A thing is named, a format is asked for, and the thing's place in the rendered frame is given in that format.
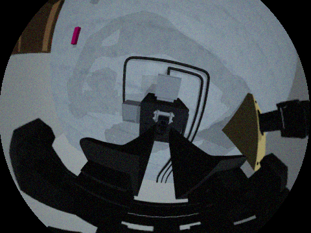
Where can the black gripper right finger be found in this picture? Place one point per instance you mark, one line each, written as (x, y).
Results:
(192, 167)

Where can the small magenta block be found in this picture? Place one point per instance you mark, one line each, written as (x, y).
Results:
(75, 35)

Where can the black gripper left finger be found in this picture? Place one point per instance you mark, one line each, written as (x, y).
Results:
(131, 158)

